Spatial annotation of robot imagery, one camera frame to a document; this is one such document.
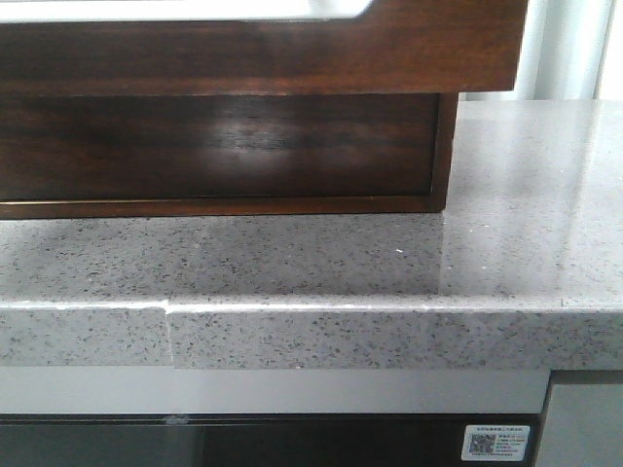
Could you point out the wooden drawer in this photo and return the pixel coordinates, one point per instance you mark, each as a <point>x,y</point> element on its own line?
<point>393,47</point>
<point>243,146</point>

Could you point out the lower wooden drawer front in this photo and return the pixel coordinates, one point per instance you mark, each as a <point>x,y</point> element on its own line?
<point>243,146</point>

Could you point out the dark wooden drawer cabinet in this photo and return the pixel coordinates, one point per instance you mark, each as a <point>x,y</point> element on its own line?
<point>445,155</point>

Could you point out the white tray inside drawer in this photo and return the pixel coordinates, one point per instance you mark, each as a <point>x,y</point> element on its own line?
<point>85,11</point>

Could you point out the white QR code sticker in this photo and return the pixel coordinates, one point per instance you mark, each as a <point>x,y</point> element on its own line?
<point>488,443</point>

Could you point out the grey cabinet panel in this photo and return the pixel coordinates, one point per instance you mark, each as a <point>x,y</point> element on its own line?
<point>582,424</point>

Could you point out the black glass appliance door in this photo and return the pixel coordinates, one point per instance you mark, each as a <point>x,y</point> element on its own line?
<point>249,440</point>

